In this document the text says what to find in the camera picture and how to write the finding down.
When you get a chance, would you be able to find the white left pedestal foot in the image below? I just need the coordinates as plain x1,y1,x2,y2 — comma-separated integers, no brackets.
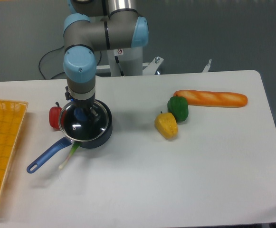
96,65,111,77

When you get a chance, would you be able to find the red bell pepper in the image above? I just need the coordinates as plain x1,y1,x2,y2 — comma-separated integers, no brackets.
48,102,62,130

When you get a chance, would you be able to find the white pedestal foot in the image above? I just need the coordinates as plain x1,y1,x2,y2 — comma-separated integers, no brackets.
143,56,164,76
96,65,111,77

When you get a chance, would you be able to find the green spring onion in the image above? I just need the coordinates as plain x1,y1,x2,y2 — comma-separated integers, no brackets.
58,136,90,171

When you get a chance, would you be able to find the white right pedestal foot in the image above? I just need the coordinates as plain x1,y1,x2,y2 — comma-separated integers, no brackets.
143,56,164,76

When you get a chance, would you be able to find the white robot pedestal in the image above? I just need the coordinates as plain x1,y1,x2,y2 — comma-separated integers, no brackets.
107,47,143,77

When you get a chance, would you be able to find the glass pot lid blue knob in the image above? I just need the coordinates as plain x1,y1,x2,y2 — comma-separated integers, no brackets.
59,100,113,143

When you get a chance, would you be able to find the dark pot blue handle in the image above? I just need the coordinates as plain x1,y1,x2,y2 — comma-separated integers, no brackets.
26,99,113,174

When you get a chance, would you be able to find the white far right bracket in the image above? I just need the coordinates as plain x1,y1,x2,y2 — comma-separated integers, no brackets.
202,59,212,73

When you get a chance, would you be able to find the orange baguette bread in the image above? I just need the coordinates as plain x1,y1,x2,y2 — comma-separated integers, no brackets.
173,90,248,108

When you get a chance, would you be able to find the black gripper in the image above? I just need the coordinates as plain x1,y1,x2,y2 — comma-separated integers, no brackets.
65,86,99,122

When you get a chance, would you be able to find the green bell pepper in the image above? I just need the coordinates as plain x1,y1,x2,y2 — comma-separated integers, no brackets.
167,96,189,122

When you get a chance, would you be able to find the black floor cable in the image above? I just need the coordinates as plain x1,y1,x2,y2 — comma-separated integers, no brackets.
38,45,66,80

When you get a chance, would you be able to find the yellow bell pepper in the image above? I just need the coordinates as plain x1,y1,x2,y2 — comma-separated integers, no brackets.
154,112,178,140

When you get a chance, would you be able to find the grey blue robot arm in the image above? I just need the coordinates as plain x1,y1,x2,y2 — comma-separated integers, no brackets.
63,0,149,114

